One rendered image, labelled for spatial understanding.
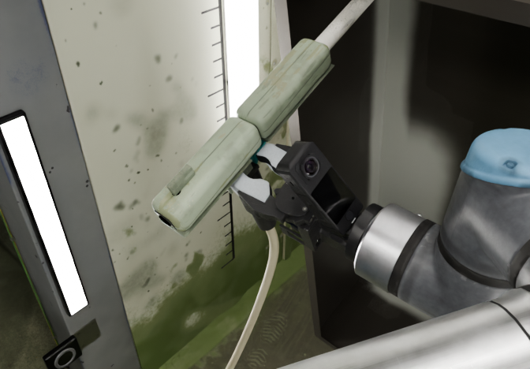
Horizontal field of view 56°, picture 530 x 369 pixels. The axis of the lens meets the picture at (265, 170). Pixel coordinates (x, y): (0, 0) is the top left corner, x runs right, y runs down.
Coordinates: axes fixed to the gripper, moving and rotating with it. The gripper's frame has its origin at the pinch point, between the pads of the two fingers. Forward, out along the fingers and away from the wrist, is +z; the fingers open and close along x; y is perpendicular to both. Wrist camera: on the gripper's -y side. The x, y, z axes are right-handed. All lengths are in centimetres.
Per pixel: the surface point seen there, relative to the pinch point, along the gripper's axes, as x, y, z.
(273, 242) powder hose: -1.8, 21.0, -1.9
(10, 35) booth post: 2, 3, 61
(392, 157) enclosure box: 45, 63, 4
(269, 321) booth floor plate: 1, 153, 39
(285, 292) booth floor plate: 16, 160, 43
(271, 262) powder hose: -3.5, 26.5, -1.4
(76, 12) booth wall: 16, 8, 61
